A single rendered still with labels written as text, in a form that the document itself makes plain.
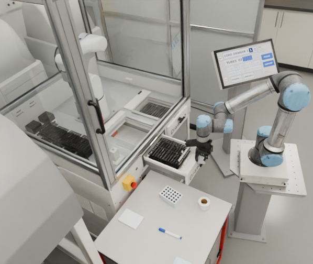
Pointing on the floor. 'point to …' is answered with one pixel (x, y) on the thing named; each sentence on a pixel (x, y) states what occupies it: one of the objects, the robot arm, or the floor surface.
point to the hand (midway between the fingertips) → (199, 161)
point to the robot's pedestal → (248, 215)
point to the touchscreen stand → (219, 158)
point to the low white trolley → (197, 220)
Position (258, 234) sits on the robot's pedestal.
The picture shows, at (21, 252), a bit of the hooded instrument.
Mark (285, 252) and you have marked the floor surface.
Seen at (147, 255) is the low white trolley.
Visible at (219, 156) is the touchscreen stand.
